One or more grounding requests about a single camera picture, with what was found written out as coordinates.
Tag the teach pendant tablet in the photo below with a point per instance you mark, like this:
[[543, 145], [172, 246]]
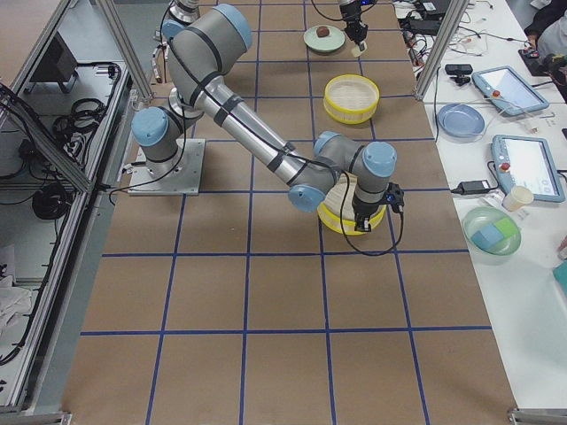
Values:
[[507, 90], [527, 162]]

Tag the black power adapter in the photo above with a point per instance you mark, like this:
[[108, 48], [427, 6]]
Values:
[[476, 187]]

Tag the green sponge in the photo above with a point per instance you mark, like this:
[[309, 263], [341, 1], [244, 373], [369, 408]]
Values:
[[507, 227]]

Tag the aluminium frame post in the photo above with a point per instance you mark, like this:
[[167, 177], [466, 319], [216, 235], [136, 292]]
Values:
[[448, 26]]

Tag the green glass bowl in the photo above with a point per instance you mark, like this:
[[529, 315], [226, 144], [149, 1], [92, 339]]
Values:
[[501, 252]]

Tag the far teach pendant tablet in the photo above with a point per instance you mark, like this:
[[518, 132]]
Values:
[[507, 90]]

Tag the paper cup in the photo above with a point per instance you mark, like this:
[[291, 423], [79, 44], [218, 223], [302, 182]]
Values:
[[517, 198]]

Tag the black webcam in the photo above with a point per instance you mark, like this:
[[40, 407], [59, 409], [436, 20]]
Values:
[[459, 73]]

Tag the brown bun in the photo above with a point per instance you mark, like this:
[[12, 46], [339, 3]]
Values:
[[322, 31]]

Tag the white bun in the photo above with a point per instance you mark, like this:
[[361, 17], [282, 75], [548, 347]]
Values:
[[358, 49]]

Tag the black monitor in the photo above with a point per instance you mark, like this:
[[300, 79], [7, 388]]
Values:
[[58, 65]]

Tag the near teach pendant tablet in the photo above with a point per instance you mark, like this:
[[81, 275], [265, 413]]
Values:
[[527, 162]]

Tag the blue sponge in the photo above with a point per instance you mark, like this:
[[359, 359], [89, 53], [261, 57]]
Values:
[[486, 237]]

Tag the yellow bamboo steamer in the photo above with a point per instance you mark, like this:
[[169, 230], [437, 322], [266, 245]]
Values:
[[351, 99], [336, 211]]

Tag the blue plate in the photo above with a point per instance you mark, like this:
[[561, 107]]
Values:
[[461, 121]]

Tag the pale green plate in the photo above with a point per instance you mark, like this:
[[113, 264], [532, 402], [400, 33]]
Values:
[[328, 44]]

